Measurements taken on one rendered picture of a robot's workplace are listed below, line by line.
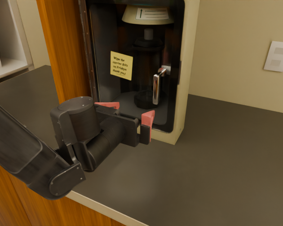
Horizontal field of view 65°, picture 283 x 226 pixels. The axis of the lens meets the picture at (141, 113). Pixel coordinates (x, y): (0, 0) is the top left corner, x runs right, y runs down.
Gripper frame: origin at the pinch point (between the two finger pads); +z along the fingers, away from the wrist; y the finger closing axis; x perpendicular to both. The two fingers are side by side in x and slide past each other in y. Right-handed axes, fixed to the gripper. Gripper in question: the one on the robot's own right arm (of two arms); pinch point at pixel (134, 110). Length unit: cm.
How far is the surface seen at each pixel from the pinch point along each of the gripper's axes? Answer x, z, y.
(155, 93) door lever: -0.4, 10.2, -1.3
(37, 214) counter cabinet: 53, -9, 40
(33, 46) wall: 9, 60, 105
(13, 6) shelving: -16, 56, 109
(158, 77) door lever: -5.2, 10.2, -1.9
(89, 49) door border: -8.6, 15.0, 23.8
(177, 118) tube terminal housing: 9.9, 16.8, -6.2
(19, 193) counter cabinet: 44, -9, 46
